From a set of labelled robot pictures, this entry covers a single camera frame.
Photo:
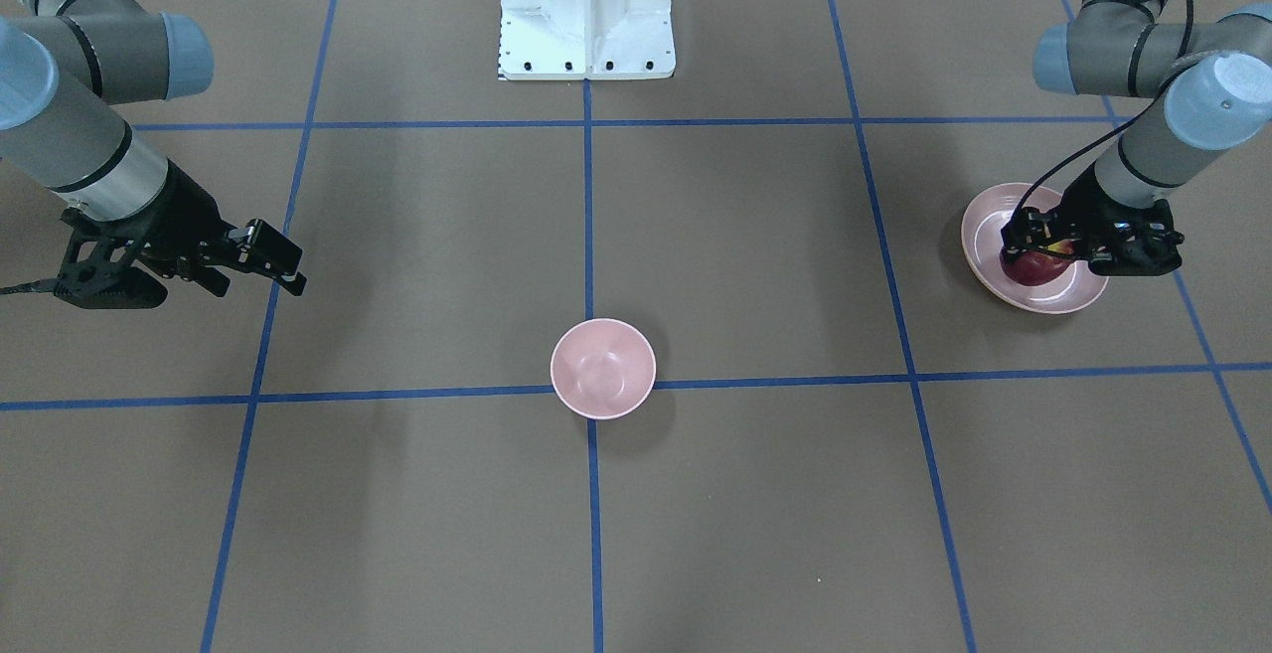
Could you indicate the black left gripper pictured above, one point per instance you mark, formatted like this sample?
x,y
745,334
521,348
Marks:
x,y
1091,204

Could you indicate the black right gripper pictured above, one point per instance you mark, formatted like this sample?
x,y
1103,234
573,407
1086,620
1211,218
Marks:
x,y
188,209

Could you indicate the red apple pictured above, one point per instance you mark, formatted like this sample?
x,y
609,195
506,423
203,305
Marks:
x,y
1032,268

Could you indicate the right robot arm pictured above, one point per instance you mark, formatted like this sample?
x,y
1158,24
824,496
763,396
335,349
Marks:
x,y
67,66

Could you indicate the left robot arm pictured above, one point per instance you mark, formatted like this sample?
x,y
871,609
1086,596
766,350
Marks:
x,y
1207,87

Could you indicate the pink plate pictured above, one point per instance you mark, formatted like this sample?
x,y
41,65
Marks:
x,y
1049,290

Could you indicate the pink bowl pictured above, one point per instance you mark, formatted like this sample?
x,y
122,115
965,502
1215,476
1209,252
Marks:
x,y
603,369

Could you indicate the brown paper table cover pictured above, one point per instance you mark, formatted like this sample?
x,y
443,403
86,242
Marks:
x,y
850,445

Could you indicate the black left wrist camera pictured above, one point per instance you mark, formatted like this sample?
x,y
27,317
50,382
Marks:
x,y
1143,249

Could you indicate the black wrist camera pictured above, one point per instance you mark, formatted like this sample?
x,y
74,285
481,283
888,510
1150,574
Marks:
x,y
98,270
1143,249

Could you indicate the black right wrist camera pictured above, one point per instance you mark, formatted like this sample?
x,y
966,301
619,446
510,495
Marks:
x,y
98,270

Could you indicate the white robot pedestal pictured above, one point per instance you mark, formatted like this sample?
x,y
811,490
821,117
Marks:
x,y
564,40

